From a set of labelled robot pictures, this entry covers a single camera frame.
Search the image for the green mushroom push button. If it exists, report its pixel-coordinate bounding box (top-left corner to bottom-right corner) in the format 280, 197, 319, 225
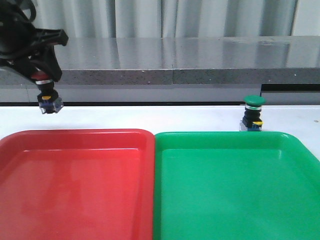
239, 95, 266, 132

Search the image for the green plastic tray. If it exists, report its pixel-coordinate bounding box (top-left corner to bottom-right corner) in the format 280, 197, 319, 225
153, 131, 320, 240

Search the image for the white pleated curtain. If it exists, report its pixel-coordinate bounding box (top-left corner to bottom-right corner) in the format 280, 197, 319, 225
34, 0, 297, 38

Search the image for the grey stone counter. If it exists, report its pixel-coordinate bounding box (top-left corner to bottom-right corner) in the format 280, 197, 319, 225
0, 35, 320, 106

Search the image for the red mushroom push button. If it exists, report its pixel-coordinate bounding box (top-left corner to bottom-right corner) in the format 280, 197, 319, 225
31, 71, 64, 114

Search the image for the red plastic tray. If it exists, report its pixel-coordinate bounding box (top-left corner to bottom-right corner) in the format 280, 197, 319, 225
0, 129, 155, 240

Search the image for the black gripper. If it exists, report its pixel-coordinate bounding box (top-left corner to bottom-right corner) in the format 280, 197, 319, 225
0, 0, 69, 84

